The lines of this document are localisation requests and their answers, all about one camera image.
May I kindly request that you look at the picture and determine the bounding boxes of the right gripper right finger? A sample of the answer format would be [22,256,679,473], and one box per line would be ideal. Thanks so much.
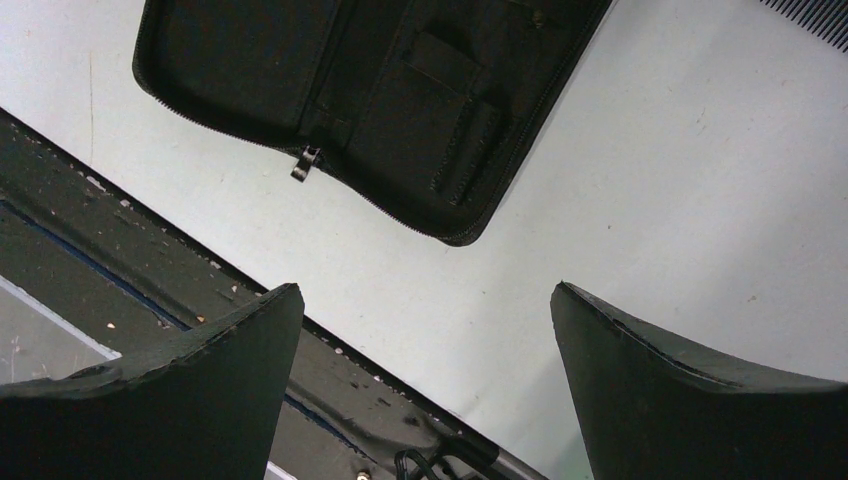
[550,282,847,479]

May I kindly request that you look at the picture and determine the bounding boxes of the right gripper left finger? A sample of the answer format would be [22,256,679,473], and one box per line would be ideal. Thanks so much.
[1,283,304,479]

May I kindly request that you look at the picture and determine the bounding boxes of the black zippered tool case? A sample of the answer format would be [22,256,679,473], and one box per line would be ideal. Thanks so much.
[132,1,611,247]

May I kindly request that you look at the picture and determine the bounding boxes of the black straight comb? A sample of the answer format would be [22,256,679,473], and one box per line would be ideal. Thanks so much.
[760,0,847,54]

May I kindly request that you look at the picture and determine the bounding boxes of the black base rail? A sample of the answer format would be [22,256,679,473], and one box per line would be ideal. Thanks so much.
[1,113,538,479]

